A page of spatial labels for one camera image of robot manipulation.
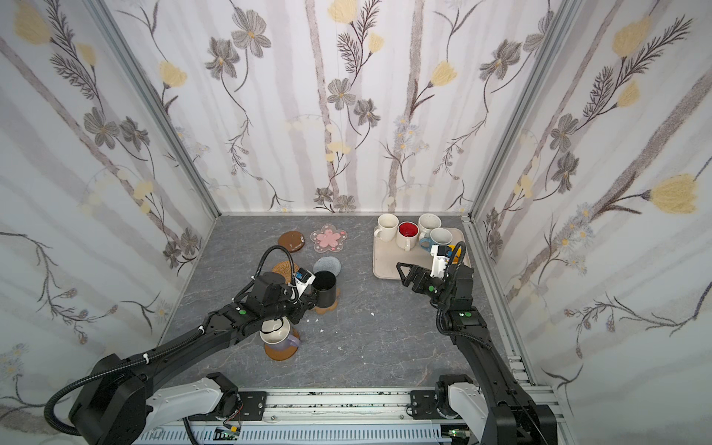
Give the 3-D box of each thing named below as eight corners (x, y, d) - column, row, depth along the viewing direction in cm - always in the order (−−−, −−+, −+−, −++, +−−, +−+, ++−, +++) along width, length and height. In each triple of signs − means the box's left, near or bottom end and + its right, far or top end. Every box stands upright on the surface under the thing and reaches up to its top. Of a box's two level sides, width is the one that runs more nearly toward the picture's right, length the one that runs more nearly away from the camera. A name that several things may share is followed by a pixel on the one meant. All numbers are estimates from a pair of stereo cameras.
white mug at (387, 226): (374, 244, 112) (375, 229, 104) (373, 229, 117) (374, 213, 109) (397, 244, 112) (400, 229, 104) (395, 229, 117) (398, 213, 110)
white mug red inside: (397, 253, 109) (399, 241, 103) (395, 233, 116) (397, 220, 110) (418, 253, 109) (421, 241, 103) (415, 233, 116) (418, 221, 110)
